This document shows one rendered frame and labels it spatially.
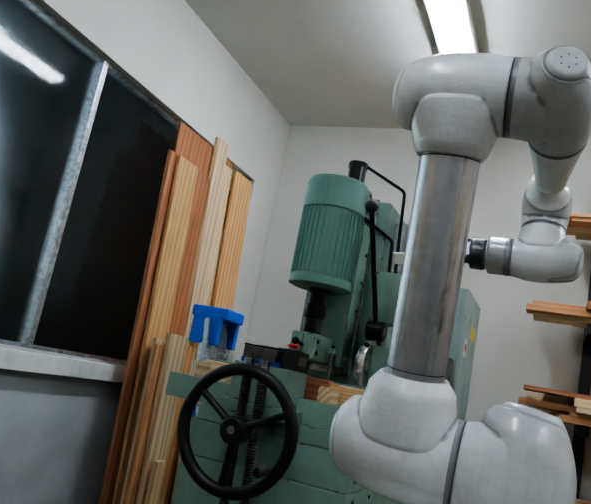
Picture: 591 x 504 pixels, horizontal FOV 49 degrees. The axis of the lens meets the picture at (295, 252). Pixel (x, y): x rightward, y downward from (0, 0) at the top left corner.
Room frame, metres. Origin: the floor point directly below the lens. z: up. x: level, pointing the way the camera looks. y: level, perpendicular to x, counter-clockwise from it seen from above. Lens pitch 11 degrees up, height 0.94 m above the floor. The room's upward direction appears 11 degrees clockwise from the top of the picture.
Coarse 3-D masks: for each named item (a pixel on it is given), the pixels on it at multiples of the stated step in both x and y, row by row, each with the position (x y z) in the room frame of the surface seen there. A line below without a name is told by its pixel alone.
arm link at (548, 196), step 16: (528, 144) 1.07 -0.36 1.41; (544, 160) 1.06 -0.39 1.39; (560, 160) 1.04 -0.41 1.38; (576, 160) 1.07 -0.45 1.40; (544, 176) 1.12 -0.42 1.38; (560, 176) 1.11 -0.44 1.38; (528, 192) 1.46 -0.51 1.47; (544, 192) 1.20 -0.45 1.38; (560, 192) 1.41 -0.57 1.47; (528, 208) 1.47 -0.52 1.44; (544, 208) 1.44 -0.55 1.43; (560, 208) 1.43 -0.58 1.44; (560, 224) 1.45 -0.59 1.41
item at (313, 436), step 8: (200, 408) 1.71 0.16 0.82; (208, 408) 1.70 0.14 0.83; (200, 416) 1.71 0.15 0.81; (208, 416) 1.70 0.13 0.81; (216, 416) 1.69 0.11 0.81; (248, 416) 1.66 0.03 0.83; (272, 424) 1.63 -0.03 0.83; (280, 424) 1.62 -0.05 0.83; (280, 432) 1.62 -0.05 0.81; (304, 432) 1.60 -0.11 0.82; (312, 432) 1.59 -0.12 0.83; (320, 432) 1.58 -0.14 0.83; (328, 432) 1.57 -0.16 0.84; (304, 440) 1.60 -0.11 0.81; (312, 440) 1.59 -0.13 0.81; (320, 440) 1.58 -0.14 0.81; (328, 440) 1.57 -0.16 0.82; (328, 448) 1.57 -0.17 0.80
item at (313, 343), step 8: (304, 336) 1.74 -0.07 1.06; (312, 336) 1.73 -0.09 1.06; (320, 336) 1.76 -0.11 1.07; (296, 344) 1.75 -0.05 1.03; (304, 344) 1.74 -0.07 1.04; (312, 344) 1.73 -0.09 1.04; (320, 344) 1.77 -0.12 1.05; (328, 344) 1.83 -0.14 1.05; (304, 352) 1.74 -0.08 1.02; (312, 352) 1.73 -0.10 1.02; (320, 352) 1.78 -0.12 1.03; (312, 360) 1.76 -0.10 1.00; (320, 360) 1.79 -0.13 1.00; (328, 360) 1.85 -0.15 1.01
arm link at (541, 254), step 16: (528, 224) 1.47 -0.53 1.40; (544, 224) 1.45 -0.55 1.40; (528, 240) 1.45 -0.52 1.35; (544, 240) 1.44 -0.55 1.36; (560, 240) 1.43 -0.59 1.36; (512, 256) 1.46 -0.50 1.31; (528, 256) 1.44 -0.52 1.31; (544, 256) 1.43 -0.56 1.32; (560, 256) 1.42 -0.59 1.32; (576, 256) 1.41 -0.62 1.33; (512, 272) 1.48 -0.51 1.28; (528, 272) 1.46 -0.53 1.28; (544, 272) 1.44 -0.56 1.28; (560, 272) 1.43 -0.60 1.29; (576, 272) 1.42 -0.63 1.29
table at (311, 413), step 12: (168, 384) 1.76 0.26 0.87; (180, 384) 1.74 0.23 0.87; (192, 384) 1.73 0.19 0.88; (216, 384) 1.70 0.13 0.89; (228, 384) 1.69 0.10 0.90; (180, 396) 1.74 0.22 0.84; (216, 396) 1.70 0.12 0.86; (228, 408) 1.58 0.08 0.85; (252, 408) 1.55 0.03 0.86; (264, 408) 1.54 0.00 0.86; (276, 408) 1.53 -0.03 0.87; (300, 408) 1.61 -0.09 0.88; (312, 408) 1.59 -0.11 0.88; (324, 408) 1.58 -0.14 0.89; (336, 408) 1.57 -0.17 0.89; (300, 420) 1.60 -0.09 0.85; (312, 420) 1.59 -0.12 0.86; (324, 420) 1.58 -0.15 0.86
